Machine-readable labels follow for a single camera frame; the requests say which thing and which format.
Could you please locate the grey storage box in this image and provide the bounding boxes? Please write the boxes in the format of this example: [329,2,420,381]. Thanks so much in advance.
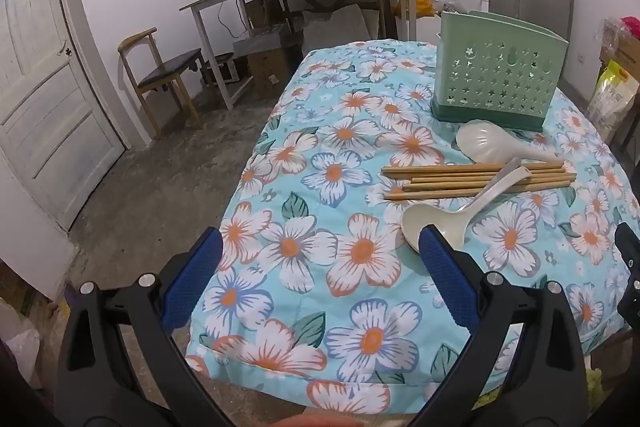
[232,29,288,58]

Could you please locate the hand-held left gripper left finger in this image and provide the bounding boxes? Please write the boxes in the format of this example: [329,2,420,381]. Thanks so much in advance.
[57,227,236,427]

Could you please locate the metal spoon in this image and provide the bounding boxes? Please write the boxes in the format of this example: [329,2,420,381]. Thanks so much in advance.
[475,157,523,195]

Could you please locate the wooden chair black seat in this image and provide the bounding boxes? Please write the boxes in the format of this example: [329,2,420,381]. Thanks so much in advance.
[118,28,203,138]

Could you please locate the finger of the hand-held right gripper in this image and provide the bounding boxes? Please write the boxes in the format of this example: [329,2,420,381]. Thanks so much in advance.
[614,222,640,320]

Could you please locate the white plastic bag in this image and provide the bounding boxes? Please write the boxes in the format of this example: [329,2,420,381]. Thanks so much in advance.
[0,302,41,388]

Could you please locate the grey cushion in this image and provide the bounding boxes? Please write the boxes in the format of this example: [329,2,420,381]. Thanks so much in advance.
[301,4,368,58]

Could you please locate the brown cardboard box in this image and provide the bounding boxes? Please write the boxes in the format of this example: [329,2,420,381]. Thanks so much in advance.
[248,49,291,98]

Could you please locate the white door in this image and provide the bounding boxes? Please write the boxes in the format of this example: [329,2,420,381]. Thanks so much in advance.
[0,0,126,233]

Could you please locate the floral blue blanket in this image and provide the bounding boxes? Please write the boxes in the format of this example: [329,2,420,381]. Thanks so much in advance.
[185,38,640,418]

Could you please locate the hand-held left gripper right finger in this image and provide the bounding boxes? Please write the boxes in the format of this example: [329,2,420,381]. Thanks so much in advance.
[410,224,588,427]

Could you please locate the white and yellow rice bag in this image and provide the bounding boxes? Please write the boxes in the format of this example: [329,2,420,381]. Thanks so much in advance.
[587,59,640,135]

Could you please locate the clear plastic bag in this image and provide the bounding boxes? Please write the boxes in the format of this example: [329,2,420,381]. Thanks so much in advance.
[597,18,626,58]

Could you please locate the large cardboard box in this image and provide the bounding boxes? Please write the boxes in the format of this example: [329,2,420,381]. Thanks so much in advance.
[600,29,640,68]

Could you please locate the white scalloped rice paddle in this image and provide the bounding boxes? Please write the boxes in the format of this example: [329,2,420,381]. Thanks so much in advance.
[456,119,563,165]

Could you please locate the green utensil holder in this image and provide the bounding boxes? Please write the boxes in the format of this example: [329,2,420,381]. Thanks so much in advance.
[430,9,570,132]

